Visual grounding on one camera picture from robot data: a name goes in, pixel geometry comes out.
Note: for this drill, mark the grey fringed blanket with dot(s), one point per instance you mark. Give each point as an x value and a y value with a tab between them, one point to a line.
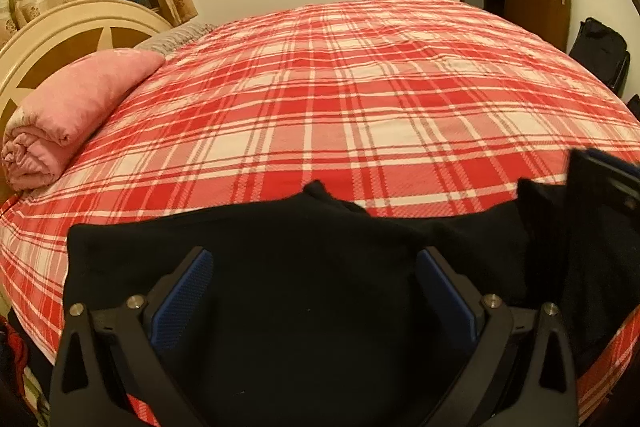
175	37

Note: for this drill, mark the pink rolled blanket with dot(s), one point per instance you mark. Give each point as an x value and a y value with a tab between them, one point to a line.
75	107

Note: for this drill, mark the red plaid bed sheet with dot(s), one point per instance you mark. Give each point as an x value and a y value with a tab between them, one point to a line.
350	97

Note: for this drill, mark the pile of colourful clothes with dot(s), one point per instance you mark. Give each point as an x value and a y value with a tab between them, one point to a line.
15	357

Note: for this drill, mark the black bag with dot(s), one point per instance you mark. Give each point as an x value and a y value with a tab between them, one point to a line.
600	52

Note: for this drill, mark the black pants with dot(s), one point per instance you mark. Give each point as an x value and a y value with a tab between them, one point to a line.
300	267

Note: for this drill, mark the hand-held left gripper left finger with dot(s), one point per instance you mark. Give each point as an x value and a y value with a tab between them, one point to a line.
182	302

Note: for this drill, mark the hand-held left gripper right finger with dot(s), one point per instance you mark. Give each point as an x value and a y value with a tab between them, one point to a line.
446	299

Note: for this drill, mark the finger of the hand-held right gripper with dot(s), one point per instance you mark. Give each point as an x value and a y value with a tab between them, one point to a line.
617	172

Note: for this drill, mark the cream round headboard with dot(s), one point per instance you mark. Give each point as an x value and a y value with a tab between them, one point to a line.
55	27

